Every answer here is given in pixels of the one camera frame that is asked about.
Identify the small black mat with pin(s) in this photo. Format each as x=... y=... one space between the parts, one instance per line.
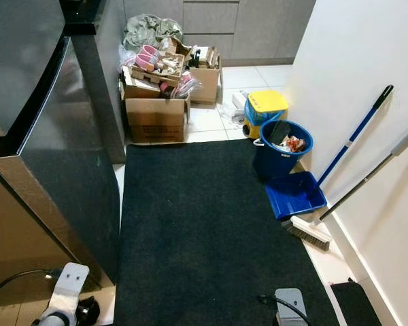
x=357 y=305

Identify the empty clear plastic bag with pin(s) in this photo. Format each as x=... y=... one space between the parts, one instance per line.
x=128 y=58

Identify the yellow lidded bin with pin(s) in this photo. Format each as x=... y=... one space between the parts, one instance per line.
x=266 y=100

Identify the crumpled clear plastic bag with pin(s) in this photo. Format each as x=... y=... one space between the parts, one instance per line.
x=231 y=115

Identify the white box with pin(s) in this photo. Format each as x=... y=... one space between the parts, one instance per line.
x=239 y=100

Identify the crumpled grey-green cloth bundle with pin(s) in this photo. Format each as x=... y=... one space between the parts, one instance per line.
x=153 y=30

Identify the clear bag with pink contents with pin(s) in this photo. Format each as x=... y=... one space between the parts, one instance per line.
x=189 y=85

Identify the broom with pale bristles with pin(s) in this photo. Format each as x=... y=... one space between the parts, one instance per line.
x=307 y=234

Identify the blue plastic bucket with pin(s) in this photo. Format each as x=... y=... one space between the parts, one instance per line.
x=272 y=164

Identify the crumpled rubbish wrappers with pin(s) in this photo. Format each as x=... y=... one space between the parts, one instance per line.
x=294 y=144

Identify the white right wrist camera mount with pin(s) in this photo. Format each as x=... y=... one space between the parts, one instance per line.
x=291 y=307

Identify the open brown cardboard box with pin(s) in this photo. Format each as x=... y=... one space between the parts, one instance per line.
x=207 y=88

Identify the flat cardboard tray of parts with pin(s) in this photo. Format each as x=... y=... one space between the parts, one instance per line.
x=160 y=76

